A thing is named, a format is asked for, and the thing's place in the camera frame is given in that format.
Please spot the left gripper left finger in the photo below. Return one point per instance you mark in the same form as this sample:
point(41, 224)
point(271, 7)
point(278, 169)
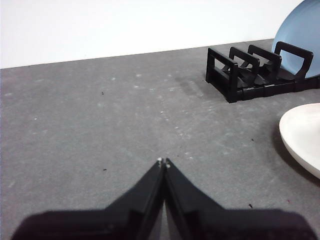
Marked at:
point(112, 222)

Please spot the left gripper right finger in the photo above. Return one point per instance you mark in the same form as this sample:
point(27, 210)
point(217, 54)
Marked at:
point(212, 222)

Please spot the cream yellow plate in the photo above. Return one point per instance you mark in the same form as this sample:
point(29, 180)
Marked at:
point(305, 132)

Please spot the blue plate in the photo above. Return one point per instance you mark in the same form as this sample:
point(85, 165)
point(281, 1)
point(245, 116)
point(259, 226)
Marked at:
point(297, 30)

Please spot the black plate rack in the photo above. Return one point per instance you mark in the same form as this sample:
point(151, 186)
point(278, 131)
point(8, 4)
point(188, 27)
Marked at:
point(232, 82)

